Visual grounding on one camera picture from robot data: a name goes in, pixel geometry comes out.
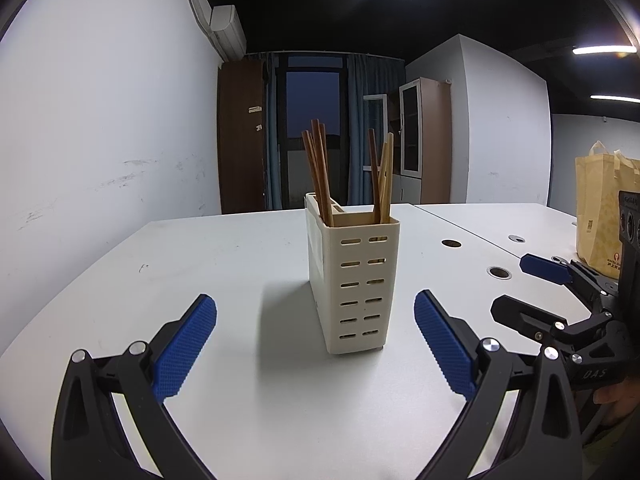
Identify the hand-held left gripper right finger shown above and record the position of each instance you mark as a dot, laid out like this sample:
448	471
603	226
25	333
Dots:
445	347

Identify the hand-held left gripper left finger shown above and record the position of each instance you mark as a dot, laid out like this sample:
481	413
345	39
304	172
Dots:
185	347

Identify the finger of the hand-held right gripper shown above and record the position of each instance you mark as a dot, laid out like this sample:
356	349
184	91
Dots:
525	317
545	266

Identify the cream plastic utensil holder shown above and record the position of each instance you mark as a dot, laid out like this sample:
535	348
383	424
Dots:
360	285

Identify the light bamboo chopstick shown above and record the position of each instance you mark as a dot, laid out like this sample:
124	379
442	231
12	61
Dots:
381	195
389	175
384	180

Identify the dark brown wooden chopstick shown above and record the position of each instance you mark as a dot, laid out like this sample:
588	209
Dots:
314	175
322	170
318	180
374	175

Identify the person's right hand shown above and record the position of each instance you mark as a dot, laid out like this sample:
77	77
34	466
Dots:
620	400

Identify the tan paper bag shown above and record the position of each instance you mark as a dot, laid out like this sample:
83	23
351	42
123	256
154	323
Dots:
600	210

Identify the brown glass-door cabinet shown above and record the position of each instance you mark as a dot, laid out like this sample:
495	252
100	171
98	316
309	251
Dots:
430	140

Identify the white open window sash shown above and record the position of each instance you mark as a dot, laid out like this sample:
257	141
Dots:
375	135

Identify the brown wooden wardrobe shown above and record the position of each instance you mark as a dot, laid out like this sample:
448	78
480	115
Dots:
240	135

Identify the blue curtain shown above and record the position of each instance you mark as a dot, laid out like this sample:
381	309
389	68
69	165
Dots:
360	110
271	135

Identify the dark glass balcony door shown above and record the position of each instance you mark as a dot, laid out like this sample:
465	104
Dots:
310	100

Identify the white wall air conditioner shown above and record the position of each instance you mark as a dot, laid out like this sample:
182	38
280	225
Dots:
227	30

